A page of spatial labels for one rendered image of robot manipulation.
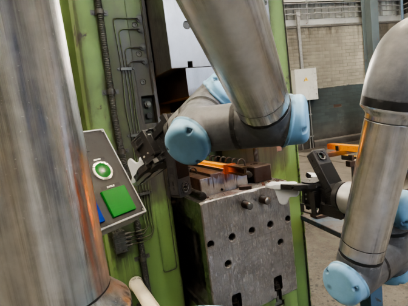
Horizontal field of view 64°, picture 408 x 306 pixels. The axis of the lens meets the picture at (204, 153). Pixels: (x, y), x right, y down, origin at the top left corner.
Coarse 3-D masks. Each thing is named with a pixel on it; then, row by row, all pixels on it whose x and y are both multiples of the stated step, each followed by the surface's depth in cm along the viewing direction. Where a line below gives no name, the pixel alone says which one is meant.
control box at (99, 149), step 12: (84, 132) 90; (96, 132) 93; (96, 144) 91; (108, 144) 94; (96, 156) 89; (108, 156) 91; (120, 168) 92; (96, 180) 85; (108, 180) 87; (120, 180) 90; (96, 192) 83; (132, 192) 90; (108, 216) 82; (120, 216) 84; (132, 216) 86; (108, 228) 81
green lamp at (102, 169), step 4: (100, 164) 88; (104, 164) 89; (96, 168) 86; (100, 168) 87; (104, 168) 88; (108, 168) 89; (100, 172) 86; (104, 172) 87; (108, 172) 88; (104, 176) 87; (108, 176) 88
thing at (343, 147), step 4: (328, 144) 140; (332, 144) 138; (336, 144) 135; (340, 144) 134; (344, 144) 132; (348, 144) 131; (352, 144) 130; (328, 148) 140; (332, 148) 138; (344, 148) 131; (348, 148) 129; (352, 148) 127; (356, 148) 125
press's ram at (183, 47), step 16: (144, 0) 118; (160, 0) 106; (160, 16) 108; (176, 16) 107; (160, 32) 110; (176, 32) 107; (192, 32) 110; (160, 48) 113; (176, 48) 108; (192, 48) 110; (160, 64) 115; (176, 64) 108; (192, 64) 111; (208, 64) 113
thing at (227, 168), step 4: (204, 160) 139; (204, 164) 134; (208, 164) 130; (212, 164) 127; (216, 164) 125; (220, 164) 124; (224, 164) 123; (228, 164) 118; (232, 164) 118; (224, 168) 118; (228, 168) 118; (232, 168) 116; (236, 168) 112; (240, 168) 110; (244, 168) 110; (224, 172) 118; (228, 172) 117; (232, 172) 115; (236, 172) 114; (240, 172) 112; (244, 172) 110
